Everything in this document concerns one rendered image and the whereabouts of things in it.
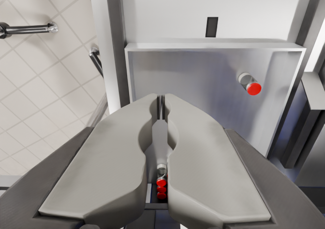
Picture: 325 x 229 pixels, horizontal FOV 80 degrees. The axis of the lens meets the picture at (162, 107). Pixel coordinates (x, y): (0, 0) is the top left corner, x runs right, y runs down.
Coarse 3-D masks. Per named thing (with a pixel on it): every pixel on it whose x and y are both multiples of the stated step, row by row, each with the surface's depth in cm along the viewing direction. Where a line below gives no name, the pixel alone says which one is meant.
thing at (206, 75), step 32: (128, 64) 30; (160, 64) 33; (192, 64) 33; (224, 64) 33; (256, 64) 32; (288, 64) 31; (192, 96) 36; (224, 96) 36; (256, 96) 36; (288, 96) 32; (160, 128) 40; (224, 128) 39; (256, 128) 39; (160, 160) 44
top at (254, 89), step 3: (252, 84) 29; (255, 84) 29; (258, 84) 29; (249, 87) 30; (252, 87) 30; (255, 87) 30; (258, 87) 30; (261, 87) 30; (249, 90) 30; (252, 90) 30; (255, 90) 30; (258, 90) 30; (249, 93) 30; (252, 93) 30; (255, 93) 30; (258, 93) 30
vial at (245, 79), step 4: (244, 72) 33; (240, 76) 33; (244, 76) 32; (248, 76) 32; (252, 76) 32; (240, 80) 33; (244, 80) 31; (248, 80) 31; (252, 80) 30; (256, 80) 31; (244, 84) 31; (248, 84) 30; (244, 88) 31
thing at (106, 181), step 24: (120, 120) 9; (144, 120) 9; (96, 144) 8; (120, 144) 8; (144, 144) 9; (72, 168) 7; (96, 168) 7; (120, 168) 7; (144, 168) 7; (72, 192) 6; (96, 192) 6; (120, 192) 6; (144, 192) 7; (72, 216) 5; (96, 216) 6; (120, 216) 6
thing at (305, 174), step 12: (324, 120) 34; (312, 132) 37; (324, 132) 39; (312, 144) 37; (324, 144) 41; (300, 156) 40; (312, 156) 43; (324, 156) 43; (300, 168) 40; (312, 168) 44; (324, 168) 44; (300, 180) 47; (312, 180) 47; (324, 180) 46
